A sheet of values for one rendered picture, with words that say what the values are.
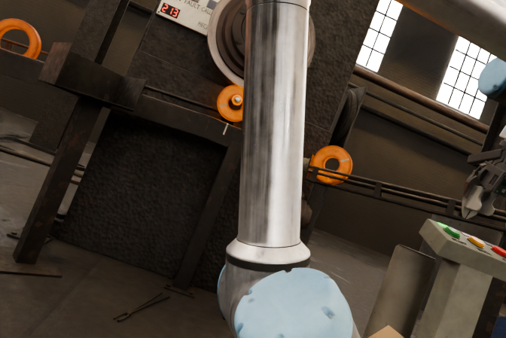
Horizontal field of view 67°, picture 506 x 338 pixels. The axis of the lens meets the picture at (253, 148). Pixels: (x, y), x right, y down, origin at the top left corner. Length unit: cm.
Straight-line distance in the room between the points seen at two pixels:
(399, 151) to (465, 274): 782
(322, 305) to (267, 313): 7
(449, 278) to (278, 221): 61
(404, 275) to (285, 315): 76
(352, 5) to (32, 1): 732
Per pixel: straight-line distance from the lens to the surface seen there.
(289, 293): 55
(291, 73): 65
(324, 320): 50
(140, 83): 141
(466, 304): 117
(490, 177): 108
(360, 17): 204
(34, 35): 179
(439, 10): 70
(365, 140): 854
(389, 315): 125
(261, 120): 63
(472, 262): 114
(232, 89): 165
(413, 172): 908
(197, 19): 184
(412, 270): 124
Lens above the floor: 55
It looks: 4 degrees up
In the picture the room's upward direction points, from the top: 22 degrees clockwise
